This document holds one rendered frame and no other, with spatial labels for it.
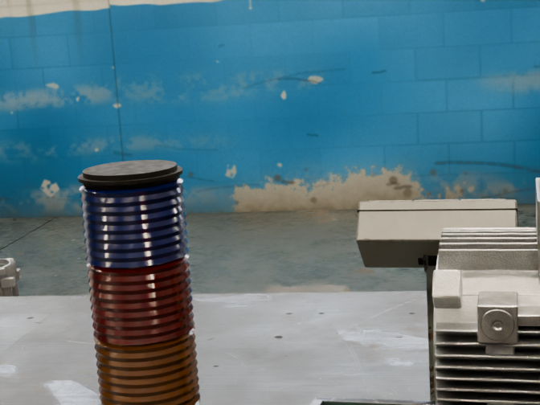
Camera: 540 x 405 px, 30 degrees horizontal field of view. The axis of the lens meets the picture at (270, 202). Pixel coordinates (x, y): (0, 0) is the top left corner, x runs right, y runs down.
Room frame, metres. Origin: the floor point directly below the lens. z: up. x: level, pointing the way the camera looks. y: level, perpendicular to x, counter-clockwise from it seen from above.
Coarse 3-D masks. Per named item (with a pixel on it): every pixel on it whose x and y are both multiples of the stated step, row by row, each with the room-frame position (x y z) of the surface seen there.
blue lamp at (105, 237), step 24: (96, 192) 0.55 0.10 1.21; (120, 192) 0.54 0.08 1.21; (144, 192) 0.55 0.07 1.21; (168, 192) 0.56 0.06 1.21; (96, 216) 0.55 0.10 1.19; (120, 216) 0.54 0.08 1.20; (144, 216) 0.55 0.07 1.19; (168, 216) 0.55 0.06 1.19; (96, 240) 0.55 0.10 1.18; (120, 240) 0.54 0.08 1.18; (144, 240) 0.55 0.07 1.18; (168, 240) 0.55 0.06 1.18; (96, 264) 0.55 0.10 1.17; (120, 264) 0.54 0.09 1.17; (144, 264) 0.54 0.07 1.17
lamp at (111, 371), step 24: (192, 336) 0.57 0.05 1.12; (96, 360) 0.57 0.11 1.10; (120, 360) 0.55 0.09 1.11; (144, 360) 0.54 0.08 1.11; (168, 360) 0.55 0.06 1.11; (192, 360) 0.56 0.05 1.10; (120, 384) 0.55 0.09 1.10; (144, 384) 0.54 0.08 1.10; (168, 384) 0.55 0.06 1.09; (192, 384) 0.56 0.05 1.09
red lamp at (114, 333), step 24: (168, 264) 0.55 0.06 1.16; (96, 288) 0.55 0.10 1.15; (120, 288) 0.54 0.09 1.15; (144, 288) 0.54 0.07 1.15; (168, 288) 0.55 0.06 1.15; (96, 312) 0.56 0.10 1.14; (120, 312) 0.55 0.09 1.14; (144, 312) 0.55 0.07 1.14; (168, 312) 0.55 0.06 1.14; (192, 312) 0.58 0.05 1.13; (96, 336) 0.56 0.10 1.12; (120, 336) 0.55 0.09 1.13; (144, 336) 0.54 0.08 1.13; (168, 336) 0.55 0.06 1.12
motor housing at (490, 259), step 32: (448, 256) 0.79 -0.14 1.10; (480, 256) 0.78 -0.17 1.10; (512, 256) 0.78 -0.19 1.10; (480, 288) 0.77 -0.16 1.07; (512, 288) 0.76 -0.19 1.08; (448, 320) 0.76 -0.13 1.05; (448, 352) 0.74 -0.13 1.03; (480, 352) 0.73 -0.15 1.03; (448, 384) 0.74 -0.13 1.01; (480, 384) 0.74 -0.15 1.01; (512, 384) 0.73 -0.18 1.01
